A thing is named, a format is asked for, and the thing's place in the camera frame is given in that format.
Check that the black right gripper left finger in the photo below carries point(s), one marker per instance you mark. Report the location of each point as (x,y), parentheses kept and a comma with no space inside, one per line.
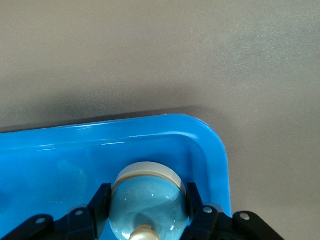
(100,207)

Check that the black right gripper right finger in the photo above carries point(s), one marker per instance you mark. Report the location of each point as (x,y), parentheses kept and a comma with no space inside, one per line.
(197,212)

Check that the blue dome bell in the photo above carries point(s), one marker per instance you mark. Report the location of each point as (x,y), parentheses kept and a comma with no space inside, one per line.
(147,197)

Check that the blue plastic tray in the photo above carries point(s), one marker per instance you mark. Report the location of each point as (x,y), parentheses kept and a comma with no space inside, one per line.
(62,162)

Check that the brown table mat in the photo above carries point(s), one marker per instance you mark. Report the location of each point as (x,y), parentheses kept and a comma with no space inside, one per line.
(160,50)

